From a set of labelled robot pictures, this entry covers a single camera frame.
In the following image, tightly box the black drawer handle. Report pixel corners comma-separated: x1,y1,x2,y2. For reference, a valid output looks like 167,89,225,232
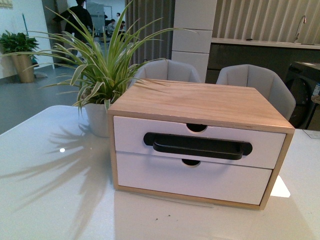
143,132,253,161

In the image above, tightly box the white drawer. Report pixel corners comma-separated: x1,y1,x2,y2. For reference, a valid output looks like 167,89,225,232
116,152,272,205
113,116,286,169

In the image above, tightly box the wooden drawer cabinet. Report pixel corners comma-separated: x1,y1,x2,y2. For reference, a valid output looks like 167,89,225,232
107,80,295,210

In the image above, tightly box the left grey chair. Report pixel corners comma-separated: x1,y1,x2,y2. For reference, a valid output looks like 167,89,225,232
129,59,201,88

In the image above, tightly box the grey chair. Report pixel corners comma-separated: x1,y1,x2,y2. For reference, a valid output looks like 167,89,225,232
129,59,201,88
216,64,296,120

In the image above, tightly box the white plant pot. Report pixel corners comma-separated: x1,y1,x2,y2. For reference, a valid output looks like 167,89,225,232
84,103,109,138

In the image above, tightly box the green spider plant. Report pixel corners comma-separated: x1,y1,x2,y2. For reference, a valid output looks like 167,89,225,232
1,1,198,118

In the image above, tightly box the right grey chair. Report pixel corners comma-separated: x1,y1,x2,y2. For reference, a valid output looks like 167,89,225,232
216,64,296,120

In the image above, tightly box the white square pillar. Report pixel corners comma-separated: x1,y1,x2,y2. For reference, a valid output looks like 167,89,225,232
171,0,217,83

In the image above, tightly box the person in black clothes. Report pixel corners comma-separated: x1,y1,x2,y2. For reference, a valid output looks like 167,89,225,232
51,0,95,63

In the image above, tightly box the dark kitchen counter cabinet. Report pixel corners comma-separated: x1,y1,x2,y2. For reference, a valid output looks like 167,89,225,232
205,39,320,84

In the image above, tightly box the tan tall planter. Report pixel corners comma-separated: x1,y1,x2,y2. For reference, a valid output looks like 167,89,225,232
11,54,35,83

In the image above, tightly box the black washing machine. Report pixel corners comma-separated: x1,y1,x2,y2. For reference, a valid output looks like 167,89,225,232
284,61,320,130

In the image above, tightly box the background potted green plant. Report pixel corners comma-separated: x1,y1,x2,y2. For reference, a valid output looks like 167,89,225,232
0,30,39,55

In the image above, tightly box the silver kitchen faucet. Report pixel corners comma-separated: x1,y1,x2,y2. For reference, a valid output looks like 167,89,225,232
294,15,307,43

